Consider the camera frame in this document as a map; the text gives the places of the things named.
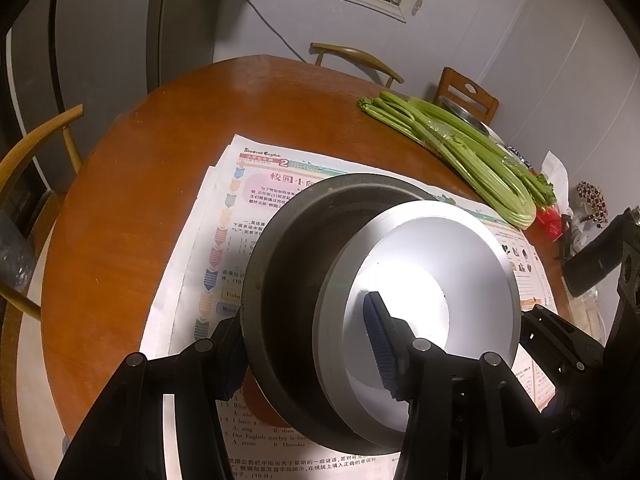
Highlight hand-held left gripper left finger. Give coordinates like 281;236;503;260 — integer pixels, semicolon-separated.
52;317;248;480

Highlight leafy celery stalks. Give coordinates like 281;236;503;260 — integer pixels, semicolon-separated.
410;97;557;208

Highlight grey refrigerator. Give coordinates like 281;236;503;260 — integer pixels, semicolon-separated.
0;0;166;196

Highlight thin black cable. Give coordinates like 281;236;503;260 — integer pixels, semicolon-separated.
230;0;303;63

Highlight yellow curved wooden chair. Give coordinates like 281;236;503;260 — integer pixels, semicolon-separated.
0;104;85;321

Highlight brown chair with cutout back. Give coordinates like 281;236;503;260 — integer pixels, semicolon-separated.
432;66;500;123

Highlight metal basin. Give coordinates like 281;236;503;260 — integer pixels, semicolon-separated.
439;96;493;133

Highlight curved-back wooden chair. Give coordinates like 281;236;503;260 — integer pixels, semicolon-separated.
309;42;405;88

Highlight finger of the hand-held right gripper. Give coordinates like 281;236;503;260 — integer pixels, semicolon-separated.
520;304;608;376
616;207;640;321

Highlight patterned white paper cup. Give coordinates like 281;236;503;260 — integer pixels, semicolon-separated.
314;201;521;433

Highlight celery bunch with root base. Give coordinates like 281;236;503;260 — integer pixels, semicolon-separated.
357;91;538;231

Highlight black carrying strap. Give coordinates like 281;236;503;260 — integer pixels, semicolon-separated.
557;214;573;261

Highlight printed newspaper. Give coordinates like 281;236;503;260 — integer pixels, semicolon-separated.
139;134;566;480

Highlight black thermos bottle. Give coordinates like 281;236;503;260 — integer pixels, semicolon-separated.
563;208;632;297

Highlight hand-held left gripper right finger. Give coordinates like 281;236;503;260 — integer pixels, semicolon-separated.
362;290;576;480

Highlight stainless steel bowl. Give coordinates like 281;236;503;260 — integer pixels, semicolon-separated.
240;173;522;456

